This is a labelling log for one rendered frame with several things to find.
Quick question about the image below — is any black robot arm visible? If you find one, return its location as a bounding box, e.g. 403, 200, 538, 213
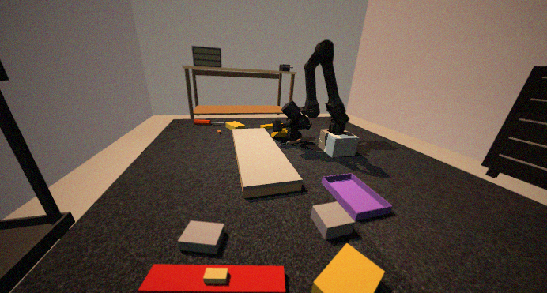
281, 40, 350, 141

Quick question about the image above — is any purple shallow tray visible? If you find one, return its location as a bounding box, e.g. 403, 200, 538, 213
322, 173, 393, 221

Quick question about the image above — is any red flat bar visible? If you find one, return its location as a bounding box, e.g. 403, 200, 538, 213
138, 264, 285, 293

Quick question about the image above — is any beige rectangular block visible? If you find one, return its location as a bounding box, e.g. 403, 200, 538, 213
311, 202, 356, 239

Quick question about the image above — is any beige flat square block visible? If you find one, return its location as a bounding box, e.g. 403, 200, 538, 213
178, 221, 224, 254

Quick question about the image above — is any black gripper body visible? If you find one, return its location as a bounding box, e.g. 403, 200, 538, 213
272, 118, 306, 132

